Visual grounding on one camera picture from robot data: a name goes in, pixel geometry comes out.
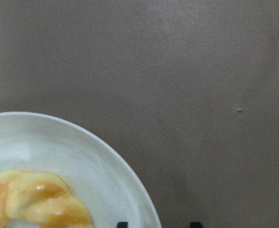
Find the white round plate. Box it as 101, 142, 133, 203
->
0, 112, 161, 228

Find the glazed twisted donut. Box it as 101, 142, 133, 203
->
0, 170, 94, 228

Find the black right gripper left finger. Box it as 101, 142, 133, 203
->
116, 221, 128, 228

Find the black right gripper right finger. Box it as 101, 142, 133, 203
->
189, 221, 202, 228

